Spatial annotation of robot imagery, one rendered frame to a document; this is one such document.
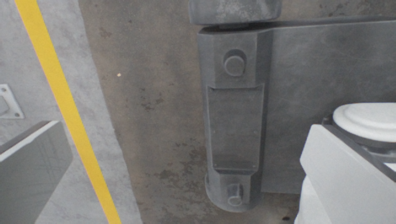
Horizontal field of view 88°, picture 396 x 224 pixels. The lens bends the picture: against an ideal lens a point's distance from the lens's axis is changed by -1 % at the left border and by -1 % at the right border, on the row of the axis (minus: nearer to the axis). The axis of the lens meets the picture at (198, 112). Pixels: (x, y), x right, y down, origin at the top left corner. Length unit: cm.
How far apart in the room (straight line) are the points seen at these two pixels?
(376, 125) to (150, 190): 86
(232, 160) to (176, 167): 36
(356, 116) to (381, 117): 3
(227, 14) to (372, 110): 30
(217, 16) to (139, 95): 42
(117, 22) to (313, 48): 53
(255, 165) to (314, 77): 26
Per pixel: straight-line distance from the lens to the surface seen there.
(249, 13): 42
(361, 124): 41
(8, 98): 110
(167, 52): 66
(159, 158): 87
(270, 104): 51
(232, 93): 46
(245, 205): 69
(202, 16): 44
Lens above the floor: 63
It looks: 61 degrees down
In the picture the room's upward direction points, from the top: 163 degrees counter-clockwise
